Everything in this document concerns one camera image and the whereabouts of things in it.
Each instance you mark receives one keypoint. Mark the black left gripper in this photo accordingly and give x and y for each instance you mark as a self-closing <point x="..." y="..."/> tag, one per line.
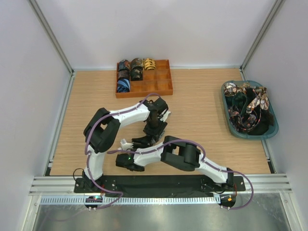
<point x="155" y="134"/>

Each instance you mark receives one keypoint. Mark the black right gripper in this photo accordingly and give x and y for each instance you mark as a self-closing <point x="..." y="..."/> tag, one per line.
<point x="147" y="141"/>

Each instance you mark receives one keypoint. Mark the grey floral tie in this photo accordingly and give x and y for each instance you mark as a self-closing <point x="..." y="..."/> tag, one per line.
<point x="160" y="134"/>

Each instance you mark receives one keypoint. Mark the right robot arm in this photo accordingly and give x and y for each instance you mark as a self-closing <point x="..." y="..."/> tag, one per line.
<point x="181" y="154"/>

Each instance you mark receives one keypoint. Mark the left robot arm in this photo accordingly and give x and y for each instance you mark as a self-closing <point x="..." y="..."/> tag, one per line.
<point x="102" y="130"/>

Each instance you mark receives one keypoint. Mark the orange compartment tray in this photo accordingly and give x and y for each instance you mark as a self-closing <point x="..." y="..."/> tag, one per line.
<point x="154" y="81"/>

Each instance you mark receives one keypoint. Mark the blue striped rolled tie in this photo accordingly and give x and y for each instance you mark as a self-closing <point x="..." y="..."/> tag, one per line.
<point x="123" y="86"/>

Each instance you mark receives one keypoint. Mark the dark camouflage rolled tie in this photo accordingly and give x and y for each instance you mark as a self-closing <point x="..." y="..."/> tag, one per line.
<point x="136" y="74"/>

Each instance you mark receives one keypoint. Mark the dark brown rolled tie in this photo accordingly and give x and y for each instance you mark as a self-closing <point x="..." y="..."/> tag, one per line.
<point x="124" y="74"/>

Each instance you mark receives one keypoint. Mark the yellow black rolled tie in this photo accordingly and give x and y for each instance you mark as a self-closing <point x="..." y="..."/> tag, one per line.
<point x="149" y="64"/>

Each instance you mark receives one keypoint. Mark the brown blue rolled tie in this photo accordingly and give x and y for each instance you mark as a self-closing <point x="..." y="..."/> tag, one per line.
<point x="136" y="63"/>

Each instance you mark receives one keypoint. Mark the navy orange rolled tie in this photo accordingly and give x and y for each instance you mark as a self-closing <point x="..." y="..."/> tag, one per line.
<point x="124" y="65"/>

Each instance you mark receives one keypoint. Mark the dark green tie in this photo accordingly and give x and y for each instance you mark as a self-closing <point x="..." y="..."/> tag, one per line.
<point x="238" y="100"/>

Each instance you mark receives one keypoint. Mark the dark navy floral tie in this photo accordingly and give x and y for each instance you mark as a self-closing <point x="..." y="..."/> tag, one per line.
<point x="244" y="123"/>

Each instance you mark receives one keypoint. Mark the brown blue floral tie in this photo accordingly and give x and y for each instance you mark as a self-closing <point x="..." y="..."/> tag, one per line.
<point x="259" y="97"/>

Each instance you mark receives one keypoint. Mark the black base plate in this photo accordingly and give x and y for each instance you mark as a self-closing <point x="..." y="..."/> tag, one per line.
<point x="169" y="186"/>

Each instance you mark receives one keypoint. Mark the white slotted cable duct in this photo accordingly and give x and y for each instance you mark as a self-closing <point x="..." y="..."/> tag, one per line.
<point x="95" y="200"/>

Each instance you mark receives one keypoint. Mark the aluminium frame rail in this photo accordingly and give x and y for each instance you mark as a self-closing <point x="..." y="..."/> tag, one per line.
<point x="257" y="183"/>

